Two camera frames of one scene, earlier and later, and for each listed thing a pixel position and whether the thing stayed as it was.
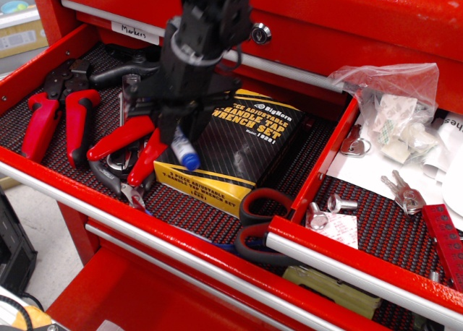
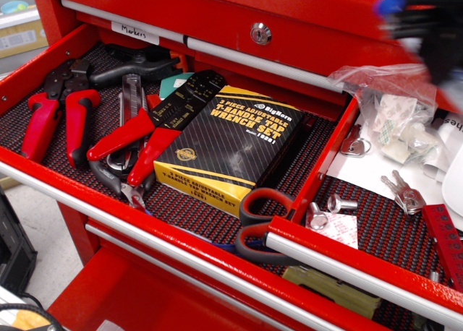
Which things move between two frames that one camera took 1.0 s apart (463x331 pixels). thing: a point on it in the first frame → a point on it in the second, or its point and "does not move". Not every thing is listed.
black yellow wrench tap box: x=239 y=139 does not move
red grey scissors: x=257 y=205 does not move
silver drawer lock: x=260 y=33 does not move
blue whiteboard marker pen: x=184 y=150 → x=391 y=4
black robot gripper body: x=194 y=40 → x=433 y=15
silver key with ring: x=354 y=146 does not move
